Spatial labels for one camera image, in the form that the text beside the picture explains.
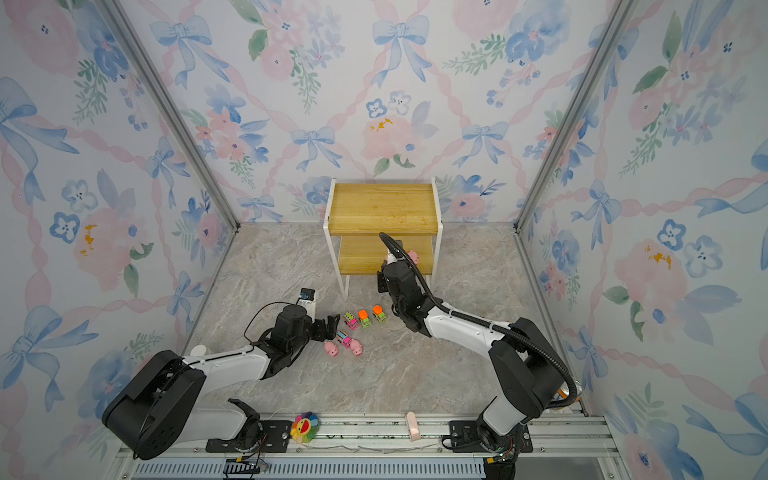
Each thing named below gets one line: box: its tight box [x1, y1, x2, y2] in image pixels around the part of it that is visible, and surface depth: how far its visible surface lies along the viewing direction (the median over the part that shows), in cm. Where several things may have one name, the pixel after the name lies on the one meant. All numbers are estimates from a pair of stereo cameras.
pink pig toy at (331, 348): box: [324, 341, 339, 357], surface depth 88 cm
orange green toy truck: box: [358, 310, 372, 329], surface depth 94 cm
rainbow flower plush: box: [290, 411, 320, 444], surface depth 76 cm
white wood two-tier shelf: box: [323, 177, 444, 301], surface depth 80 cm
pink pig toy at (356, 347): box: [350, 339, 363, 357], surface depth 89 cm
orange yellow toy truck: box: [372, 305, 387, 323], surface depth 96 cm
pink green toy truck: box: [344, 311, 360, 331], surface depth 94 cm
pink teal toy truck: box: [336, 330, 353, 349], surface depth 90 cm
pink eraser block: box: [406, 411, 420, 442], surface depth 75 cm
